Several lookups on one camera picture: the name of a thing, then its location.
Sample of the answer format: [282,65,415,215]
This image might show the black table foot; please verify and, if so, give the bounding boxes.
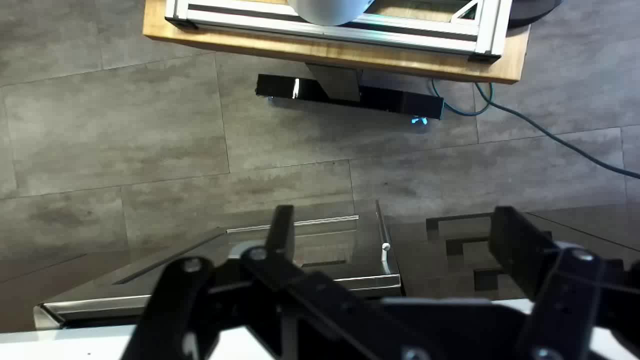
[254,62,446,124]

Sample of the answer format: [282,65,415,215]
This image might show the aluminium profile frame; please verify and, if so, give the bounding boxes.
[164,0,515,61]

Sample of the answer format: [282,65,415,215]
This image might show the black round object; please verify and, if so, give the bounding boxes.
[508,0,565,31]

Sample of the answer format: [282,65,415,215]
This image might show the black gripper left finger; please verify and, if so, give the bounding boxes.
[118,204,428,360]

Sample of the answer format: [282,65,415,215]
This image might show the wooden robot table top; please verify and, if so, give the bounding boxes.
[143,0,533,87]

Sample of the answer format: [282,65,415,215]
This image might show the dark cabinet drawers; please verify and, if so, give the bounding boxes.
[402,203,640,305]

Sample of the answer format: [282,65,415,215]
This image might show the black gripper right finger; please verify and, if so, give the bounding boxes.
[489,204,640,360]

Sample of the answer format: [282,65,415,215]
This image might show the blue green floor cable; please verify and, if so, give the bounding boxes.
[427,78,640,182]

